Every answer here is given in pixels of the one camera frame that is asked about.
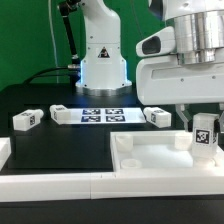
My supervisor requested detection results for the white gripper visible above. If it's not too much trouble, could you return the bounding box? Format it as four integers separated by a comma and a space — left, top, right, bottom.
136, 53, 224, 133

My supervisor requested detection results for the white square tabletop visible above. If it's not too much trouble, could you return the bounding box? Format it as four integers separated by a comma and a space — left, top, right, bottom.
110, 131, 224, 171

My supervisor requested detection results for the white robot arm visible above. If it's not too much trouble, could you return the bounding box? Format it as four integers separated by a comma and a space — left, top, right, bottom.
79, 0, 224, 132

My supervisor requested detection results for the white front fence bar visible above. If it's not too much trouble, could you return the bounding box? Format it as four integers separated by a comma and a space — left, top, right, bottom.
0, 168, 224, 202

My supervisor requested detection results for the white fence bar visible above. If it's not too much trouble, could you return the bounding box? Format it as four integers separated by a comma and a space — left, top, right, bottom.
0, 138, 11, 171
0, 168, 224, 202

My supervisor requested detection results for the white sheet with fiducial markers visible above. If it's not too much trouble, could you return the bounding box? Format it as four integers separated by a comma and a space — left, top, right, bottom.
66, 108, 146, 124

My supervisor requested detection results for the white left fence bar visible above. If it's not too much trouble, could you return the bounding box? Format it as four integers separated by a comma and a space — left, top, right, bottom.
0, 138, 11, 171

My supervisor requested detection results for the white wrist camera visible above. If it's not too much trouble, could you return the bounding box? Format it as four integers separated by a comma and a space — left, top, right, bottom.
136, 26, 176, 57

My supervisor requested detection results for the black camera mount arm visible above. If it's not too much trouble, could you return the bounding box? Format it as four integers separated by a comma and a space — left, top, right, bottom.
58, 0, 81, 64

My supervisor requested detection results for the black cable on table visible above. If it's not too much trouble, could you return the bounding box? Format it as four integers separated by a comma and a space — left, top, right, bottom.
22, 66, 80, 84

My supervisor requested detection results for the white hanging cable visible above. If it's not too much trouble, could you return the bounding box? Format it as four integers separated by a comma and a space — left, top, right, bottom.
47, 0, 60, 84

